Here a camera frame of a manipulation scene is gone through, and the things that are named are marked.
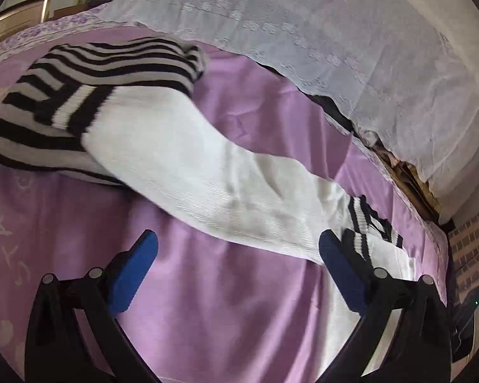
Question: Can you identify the white lace cover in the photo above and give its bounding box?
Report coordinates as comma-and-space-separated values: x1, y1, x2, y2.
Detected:
90, 0, 479, 224

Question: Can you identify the dark cloth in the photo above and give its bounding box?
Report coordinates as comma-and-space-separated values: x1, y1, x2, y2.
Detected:
263, 64, 356, 134

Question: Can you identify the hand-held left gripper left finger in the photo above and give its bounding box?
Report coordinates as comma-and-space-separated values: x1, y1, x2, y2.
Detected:
24, 229, 160, 383

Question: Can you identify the brown woven mat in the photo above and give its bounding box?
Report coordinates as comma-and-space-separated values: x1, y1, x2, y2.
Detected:
367, 130, 442, 224

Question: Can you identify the purple bed sheet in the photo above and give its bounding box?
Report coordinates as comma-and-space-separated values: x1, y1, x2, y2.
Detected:
0, 12, 450, 383

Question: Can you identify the white knit sweater black trim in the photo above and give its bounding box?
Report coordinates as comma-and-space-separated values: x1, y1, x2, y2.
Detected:
50, 85, 418, 381

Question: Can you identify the black white striped sweater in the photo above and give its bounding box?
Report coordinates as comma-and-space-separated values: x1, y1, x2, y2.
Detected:
0, 37, 209, 186

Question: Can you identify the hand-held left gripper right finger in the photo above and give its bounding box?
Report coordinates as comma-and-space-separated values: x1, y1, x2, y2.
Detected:
318, 229, 452, 383

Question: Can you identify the wooden furniture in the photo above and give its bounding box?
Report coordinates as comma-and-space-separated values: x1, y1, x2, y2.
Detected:
0, 0, 53, 42

